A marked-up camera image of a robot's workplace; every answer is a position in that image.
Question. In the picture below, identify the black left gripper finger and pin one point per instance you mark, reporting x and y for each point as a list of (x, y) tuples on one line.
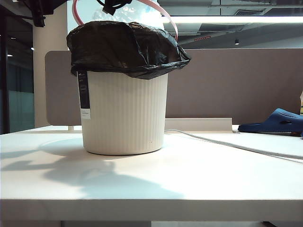
[(109, 10), (122, 2)]

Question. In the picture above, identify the black garbage bag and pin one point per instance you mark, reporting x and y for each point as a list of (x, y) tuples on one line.
[(113, 47)]

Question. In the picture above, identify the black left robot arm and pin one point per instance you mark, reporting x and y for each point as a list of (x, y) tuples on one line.
[(39, 11)]

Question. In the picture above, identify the white ribbed trash can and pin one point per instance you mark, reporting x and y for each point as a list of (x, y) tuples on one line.
[(123, 113)]

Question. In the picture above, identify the dark product label sticker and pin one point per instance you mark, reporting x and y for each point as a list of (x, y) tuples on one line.
[(84, 94)]

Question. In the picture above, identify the red ceiling sign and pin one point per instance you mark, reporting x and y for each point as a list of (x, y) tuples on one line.
[(202, 38)]

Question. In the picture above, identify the grey rounded desk divider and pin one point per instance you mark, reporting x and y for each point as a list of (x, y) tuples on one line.
[(59, 94)]

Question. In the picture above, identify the white round column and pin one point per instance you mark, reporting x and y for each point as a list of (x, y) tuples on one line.
[(40, 82)]

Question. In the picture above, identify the long ceiling light strip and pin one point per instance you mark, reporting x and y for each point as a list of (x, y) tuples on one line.
[(236, 19)]

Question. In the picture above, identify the black ceiling spot lamp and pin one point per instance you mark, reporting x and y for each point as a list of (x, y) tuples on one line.
[(237, 42)]

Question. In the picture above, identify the white divider support leg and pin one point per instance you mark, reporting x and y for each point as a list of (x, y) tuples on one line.
[(71, 128)]

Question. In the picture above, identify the ceiling air vent grille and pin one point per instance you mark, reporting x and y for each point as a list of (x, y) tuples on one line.
[(249, 12)]

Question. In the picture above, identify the brown partition panel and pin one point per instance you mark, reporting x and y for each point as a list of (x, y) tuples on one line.
[(236, 82)]

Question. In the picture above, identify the blue clog slipper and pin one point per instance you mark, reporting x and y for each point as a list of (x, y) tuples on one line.
[(272, 123)]

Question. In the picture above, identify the yellow white carton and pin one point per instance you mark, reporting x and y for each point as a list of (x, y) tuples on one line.
[(301, 106)]

